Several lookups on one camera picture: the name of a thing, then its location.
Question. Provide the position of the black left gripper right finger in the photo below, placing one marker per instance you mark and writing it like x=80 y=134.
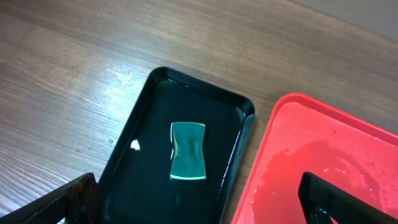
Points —
x=322 y=202

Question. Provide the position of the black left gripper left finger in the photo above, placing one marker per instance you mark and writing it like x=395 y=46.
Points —
x=75 y=202

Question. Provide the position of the green yellow sponge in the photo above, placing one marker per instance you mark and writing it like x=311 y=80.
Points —
x=188 y=161

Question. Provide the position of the black plastic tray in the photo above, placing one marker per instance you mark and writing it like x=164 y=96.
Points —
x=136 y=186

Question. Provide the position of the red plastic tray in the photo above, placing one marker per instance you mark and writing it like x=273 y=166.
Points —
x=307 y=135

